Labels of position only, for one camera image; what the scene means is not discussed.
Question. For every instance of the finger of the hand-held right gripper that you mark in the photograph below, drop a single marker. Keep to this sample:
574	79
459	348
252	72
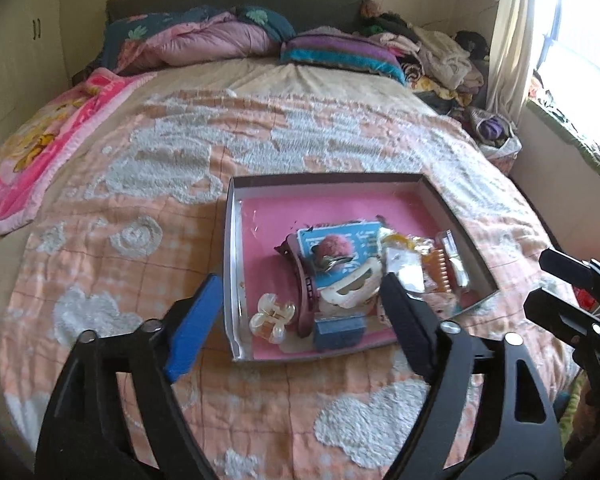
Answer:
565	317
590	277

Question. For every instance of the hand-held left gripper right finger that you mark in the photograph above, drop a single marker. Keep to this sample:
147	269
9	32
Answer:
410	327

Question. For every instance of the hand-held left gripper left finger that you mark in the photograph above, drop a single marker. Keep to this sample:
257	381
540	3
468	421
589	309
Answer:
190	335

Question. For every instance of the cream hair claw clip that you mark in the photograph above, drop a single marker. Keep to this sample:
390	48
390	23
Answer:
347	292

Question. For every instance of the small blue box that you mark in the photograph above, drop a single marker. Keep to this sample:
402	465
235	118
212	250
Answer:
337	335

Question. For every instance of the clear bow hair clip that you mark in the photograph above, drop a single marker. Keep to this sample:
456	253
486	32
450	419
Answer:
272	317

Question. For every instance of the yellow plastic packet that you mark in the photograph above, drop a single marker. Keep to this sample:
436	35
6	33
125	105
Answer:
405	242

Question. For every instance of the shallow box with pink lining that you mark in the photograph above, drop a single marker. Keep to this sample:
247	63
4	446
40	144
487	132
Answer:
300	210

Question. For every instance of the red plastic bag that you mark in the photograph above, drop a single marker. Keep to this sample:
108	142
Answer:
592	297

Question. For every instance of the clear foil packet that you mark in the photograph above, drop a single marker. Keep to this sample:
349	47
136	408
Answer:
405	267

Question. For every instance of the clear plastic case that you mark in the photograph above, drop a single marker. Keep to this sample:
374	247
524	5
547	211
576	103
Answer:
455	260

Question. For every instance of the green patterned cloth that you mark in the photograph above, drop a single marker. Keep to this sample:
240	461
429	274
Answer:
580	410

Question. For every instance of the blue printed card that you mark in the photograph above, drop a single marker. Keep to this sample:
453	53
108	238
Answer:
367	237

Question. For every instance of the maroon hair claw clip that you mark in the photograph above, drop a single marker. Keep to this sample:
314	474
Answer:
305	300

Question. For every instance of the clothes on window sill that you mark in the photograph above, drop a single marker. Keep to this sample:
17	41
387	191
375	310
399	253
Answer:
580	140

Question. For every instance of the laundry basket with clothes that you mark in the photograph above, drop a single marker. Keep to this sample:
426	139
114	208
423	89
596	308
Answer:
495	135

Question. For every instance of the orange checkered cloud blanket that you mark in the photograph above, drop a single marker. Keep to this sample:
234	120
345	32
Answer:
180	160

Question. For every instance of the window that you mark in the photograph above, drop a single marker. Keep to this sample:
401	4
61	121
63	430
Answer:
585	50

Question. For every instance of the pink cartoon blanket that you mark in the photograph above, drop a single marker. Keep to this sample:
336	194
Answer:
45	145

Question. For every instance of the cream curtain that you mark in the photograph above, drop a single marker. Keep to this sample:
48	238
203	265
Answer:
515	35

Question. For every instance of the pile of clothes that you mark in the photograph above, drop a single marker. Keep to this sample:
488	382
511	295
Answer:
445	55

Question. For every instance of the beige bed sheet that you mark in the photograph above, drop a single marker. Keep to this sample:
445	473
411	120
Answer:
305	77

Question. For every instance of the purple striped pillow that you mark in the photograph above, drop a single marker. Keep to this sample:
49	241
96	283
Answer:
345	55

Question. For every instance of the teal and pink floral quilt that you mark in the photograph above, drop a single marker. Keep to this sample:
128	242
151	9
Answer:
200	40

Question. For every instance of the cream wardrobe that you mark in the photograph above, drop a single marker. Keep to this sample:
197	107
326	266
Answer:
25	50

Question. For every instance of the dark green headboard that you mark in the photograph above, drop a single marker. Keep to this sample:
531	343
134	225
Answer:
230	0

